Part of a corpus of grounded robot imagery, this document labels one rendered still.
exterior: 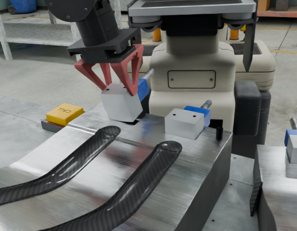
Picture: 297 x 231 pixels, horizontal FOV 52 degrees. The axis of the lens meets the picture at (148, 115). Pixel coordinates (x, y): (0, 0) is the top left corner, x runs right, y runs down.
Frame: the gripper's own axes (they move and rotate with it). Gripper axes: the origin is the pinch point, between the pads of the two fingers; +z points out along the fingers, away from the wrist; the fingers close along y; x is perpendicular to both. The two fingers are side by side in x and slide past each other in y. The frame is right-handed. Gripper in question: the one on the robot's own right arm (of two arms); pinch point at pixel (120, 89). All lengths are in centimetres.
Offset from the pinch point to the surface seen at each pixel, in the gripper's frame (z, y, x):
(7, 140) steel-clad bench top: 8.6, -29.0, -7.9
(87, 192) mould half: 3.6, 5.8, -18.4
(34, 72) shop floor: 81, -269, 165
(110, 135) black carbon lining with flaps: 4.6, 0.5, -6.5
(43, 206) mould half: 0.5, 5.2, -23.5
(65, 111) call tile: 7.8, -20.7, 2.8
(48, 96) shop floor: 85, -201, 122
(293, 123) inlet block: 13.8, 24.3, 12.4
